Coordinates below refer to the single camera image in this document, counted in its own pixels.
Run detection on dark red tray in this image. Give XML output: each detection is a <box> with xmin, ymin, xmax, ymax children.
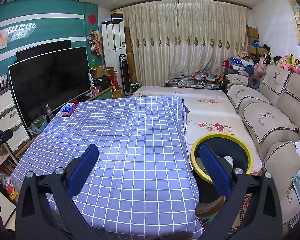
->
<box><xmin>61</xmin><ymin>101</ymin><xmax>79</xmax><ymax>117</ymax></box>

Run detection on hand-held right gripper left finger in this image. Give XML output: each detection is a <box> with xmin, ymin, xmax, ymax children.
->
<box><xmin>15</xmin><ymin>144</ymin><xmax>100</xmax><ymax>240</ymax></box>

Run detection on cream patterned curtain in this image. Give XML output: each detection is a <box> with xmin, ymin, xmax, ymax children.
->
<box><xmin>122</xmin><ymin>0</ymin><xmax>248</xmax><ymax>88</ymax></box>

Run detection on large curved television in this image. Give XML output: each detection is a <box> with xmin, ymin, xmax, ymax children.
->
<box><xmin>9</xmin><ymin>46</ymin><xmax>90</xmax><ymax>130</ymax></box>

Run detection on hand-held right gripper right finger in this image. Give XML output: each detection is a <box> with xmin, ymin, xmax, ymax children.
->
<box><xmin>199</xmin><ymin>144</ymin><xmax>283</xmax><ymax>240</ymax></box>

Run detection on row of plush toys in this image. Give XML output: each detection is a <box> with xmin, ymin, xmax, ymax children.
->
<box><xmin>267</xmin><ymin>52</ymin><xmax>300</xmax><ymax>77</ymax></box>

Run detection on blue checked tablecloth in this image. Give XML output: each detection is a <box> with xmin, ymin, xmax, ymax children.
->
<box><xmin>10</xmin><ymin>95</ymin><xmax>204</xmax><ymax>237</ymax></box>

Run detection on beige sofa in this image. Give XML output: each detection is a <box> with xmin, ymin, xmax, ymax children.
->
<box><xmin>224</xmin><ymin>64</ymin><xmax>300</xmax><ymax>228</ymax></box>

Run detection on patterned rug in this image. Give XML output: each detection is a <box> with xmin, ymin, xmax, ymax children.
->
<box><xmin>195</xmin><ymin>192</ymin><xmax>253</xmax><ymax>230</ymax></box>

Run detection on cluttered glass coffee table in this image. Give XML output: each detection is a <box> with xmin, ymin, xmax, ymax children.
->
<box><xmin>164</xmin><ymin>74</ymin><xmax>224</xmax><ymax>90</ymax></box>

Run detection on white plastic drawer unit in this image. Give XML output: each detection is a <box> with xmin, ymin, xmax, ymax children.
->
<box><xmin>0</xmin><ymin>86</ymin><xmax>30</xmax><ymax>153</ymax></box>

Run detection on hanging artificial flowers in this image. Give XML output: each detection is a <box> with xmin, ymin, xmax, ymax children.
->
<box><xmin>87</xmin><ymin>27</ymin><xmax>103</xmax><ymax>55</ymax></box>

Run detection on stacked cardboard boxes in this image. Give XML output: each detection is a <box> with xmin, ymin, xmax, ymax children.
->
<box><xmin>246</xmin><ymin>27</ymin><xmax>259</xmax><ymax>55</ymax></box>

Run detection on shelf of books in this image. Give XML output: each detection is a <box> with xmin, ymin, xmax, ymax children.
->
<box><xmin>0</xmin><ymin>120</ymin><xmax>20</xmax><ymax>200</ymax></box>

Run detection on black bin with yellow rim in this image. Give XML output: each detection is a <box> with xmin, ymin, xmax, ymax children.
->
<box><xmin>190</xmin><ymin>133</ymin><xmax>253</xmax><ymax>203</ymax></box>

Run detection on red canister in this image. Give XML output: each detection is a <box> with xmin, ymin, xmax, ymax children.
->
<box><xmin>109</xmin><ymin>72</ymin><xmax>119</xmax><ymax>90</ymax></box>

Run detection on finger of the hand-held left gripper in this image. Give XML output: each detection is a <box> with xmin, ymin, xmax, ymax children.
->
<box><xmin>0</xmin><ymin>129</ymin><xmax>13</xmax><ymax>157</ymax></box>

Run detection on glittery wall decal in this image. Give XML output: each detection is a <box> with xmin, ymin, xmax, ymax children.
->
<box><xmin>7</xmin><ymin>22</ymin><xmax>37</xmax><ymax>42</ymax></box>

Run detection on clear bag with green contents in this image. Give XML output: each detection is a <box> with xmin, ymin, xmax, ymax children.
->
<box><xmin>30</xmin><ymin>115</ymin><xmax>48</xmax><ymax>134</ymax></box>

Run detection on pile of toys and bags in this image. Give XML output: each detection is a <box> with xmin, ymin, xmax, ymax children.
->
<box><xmin>221</xmin><ymin>52</ymin><xmax>268</xmax><ymax>78</ymax></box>

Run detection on clear water bottle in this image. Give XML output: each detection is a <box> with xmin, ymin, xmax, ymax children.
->
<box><xmin>45</xmin><ymin>104</ymin><xmax>54</xmax><ymax>120</ymax></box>

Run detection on open cardboard boxes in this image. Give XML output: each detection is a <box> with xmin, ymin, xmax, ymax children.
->
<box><xmin>91</xmin><ymin>64</ymin><xmax>115</xmax><ymax>80</ymax></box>

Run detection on black tower fan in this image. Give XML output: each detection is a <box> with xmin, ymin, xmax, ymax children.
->
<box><xmin>119</xmin><ymin>54</ymin><xmax>131</xmax><ymax>96</ymax></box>

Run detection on grey round cushion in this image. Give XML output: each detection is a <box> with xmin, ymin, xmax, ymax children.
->
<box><xmin>247</xmin><ymin>75</ymin><xmax>260</xmax><ymax>88</ymax></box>

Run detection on white standing air conditioner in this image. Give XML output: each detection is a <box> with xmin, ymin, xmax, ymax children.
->
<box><xmin>101</xmin><ymin>20</ymin><xmax>127</xmax><ymax>95</ymax></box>

